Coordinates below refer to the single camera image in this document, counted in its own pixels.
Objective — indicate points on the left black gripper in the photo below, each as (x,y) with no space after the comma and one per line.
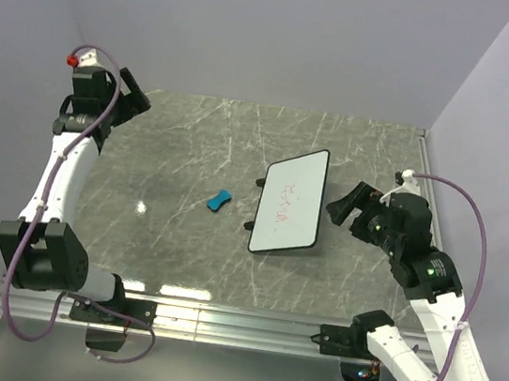
(131,103)

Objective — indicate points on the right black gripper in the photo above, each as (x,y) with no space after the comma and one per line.
(363,196)

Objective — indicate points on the small white whiteboard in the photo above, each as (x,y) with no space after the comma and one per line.
(289,211)

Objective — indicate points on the blue whiteboard eraser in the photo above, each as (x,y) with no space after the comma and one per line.
(215,203)

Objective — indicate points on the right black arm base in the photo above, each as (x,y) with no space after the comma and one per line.
(339,341)

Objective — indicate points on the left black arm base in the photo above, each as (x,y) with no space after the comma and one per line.
(124,313)

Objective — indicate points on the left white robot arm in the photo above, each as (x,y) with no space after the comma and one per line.
(40,246)

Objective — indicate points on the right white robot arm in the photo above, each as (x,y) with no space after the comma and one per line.
(433,289)

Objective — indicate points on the aluminium mounting rail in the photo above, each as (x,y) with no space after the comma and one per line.
(205,322)

